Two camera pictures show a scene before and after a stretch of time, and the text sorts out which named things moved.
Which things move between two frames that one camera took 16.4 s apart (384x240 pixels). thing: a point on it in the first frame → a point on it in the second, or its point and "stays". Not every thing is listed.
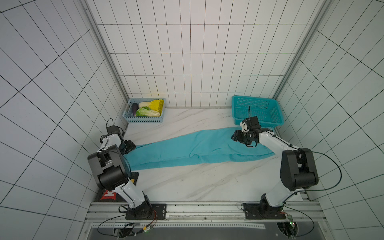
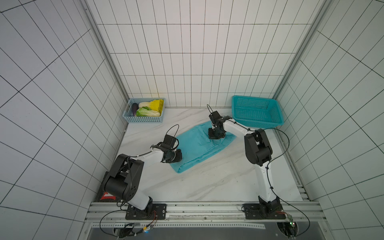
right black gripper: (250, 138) → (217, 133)
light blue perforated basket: (128, 114) stays
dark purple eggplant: (135, 107) stays
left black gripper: (130, 146) → (179, 157)
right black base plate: (259, 211) stays
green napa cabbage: (146, 111) stays
